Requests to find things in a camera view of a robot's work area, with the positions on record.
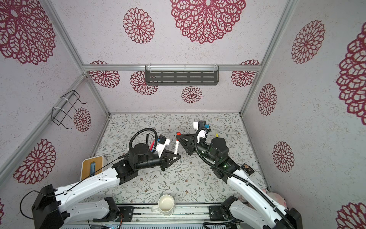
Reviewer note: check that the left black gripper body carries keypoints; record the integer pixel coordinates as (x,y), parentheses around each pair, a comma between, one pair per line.
(153,161)

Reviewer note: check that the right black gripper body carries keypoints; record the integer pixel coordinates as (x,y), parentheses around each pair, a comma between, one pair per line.
(204,150)

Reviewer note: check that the pink marker pen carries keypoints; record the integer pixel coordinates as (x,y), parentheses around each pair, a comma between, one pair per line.
(151,147)

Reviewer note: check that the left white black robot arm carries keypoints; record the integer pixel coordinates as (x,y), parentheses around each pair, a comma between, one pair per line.
(55,207)

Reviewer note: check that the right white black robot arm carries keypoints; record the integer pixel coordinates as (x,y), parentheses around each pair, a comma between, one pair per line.
(251,189)

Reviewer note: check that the white ceramic mug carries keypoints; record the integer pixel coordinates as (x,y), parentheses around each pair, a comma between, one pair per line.
(165,205)

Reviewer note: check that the small dark brown object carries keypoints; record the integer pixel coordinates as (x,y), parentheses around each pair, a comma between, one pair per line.
(247,169)

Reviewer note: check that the pink plush toy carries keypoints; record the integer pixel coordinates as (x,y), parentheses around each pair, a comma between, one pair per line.
(279,199)

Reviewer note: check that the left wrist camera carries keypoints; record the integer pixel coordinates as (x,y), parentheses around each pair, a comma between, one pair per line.
(161,144)

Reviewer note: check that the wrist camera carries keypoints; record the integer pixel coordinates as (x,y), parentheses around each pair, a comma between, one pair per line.
(161,144)
(205,129)

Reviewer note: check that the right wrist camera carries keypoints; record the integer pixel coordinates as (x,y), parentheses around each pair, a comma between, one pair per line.
(205,129)

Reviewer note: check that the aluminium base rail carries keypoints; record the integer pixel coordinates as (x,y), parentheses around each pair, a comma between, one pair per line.
(207,214)

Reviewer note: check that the dark grey wall shelf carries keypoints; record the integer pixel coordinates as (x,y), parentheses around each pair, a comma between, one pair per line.
(182,76)

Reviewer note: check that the black wire wall rack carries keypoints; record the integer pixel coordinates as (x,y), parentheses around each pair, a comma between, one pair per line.
(62,111)

